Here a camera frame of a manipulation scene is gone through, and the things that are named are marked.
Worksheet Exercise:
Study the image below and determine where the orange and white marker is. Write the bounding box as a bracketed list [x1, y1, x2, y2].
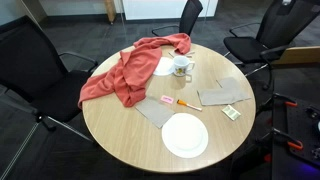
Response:
[176, 98, 203, 112]

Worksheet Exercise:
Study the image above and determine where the white mug with print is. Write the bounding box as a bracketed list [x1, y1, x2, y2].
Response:
[172, 55, 196, 78]

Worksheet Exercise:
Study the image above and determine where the pink sticky note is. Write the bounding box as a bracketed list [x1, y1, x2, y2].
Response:
[160, 94, 175, 105]

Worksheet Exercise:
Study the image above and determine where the grey napkin left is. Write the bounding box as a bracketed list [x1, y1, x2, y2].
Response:
[134, 95, 176, 130]

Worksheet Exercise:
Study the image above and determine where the small white plate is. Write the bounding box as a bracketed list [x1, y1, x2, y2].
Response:
[152, 56, 175, 77]

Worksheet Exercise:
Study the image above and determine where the red cloth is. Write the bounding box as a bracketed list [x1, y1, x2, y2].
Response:
[77, 32, 192, 109]

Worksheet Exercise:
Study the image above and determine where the large white plate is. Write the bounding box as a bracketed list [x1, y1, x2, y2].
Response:
[161, 112, 210, 159]

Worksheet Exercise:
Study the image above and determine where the brown paper napkin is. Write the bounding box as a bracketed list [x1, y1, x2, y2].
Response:
[197, 87, 239, 107]
[215, 76, 252, 102]

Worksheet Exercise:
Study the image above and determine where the black mesh office chair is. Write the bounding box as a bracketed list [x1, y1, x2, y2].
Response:
[151, 0, 204, 38]
[0, 14, 99, 143]
[223, 0, 320, 91]

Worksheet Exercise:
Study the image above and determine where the white board panel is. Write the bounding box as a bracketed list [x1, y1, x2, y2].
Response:
[121, 0, 219, 21]

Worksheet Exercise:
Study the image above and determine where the wooden furniture leg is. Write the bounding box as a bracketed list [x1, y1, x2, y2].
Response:
[103, 0, 118, 24]

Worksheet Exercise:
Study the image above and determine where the black and orange clamp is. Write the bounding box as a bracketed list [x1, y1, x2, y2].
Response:
[256, 93, 299, 116]
[258, 127, 304, 152]

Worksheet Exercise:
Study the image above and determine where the black robot cart platform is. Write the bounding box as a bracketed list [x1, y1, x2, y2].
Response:
[271, 93, 320, 180]

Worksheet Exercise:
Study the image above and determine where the light wooden desk panel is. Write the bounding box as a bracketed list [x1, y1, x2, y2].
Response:
[271, 45, 320, 66]

